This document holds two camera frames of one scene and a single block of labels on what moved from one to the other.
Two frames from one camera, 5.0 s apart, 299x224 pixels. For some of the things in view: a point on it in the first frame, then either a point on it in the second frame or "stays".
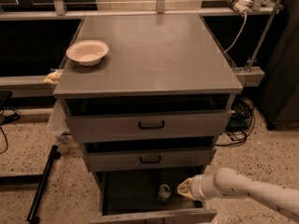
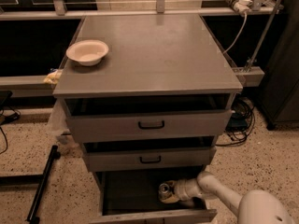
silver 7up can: [164, 194] stays
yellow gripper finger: [186, 189] → [170, 200]
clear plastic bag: [60, 121] stays
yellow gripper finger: [186, 185] → [171, 182]
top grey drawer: [106, 119] stays
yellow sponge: [52, 77] stays
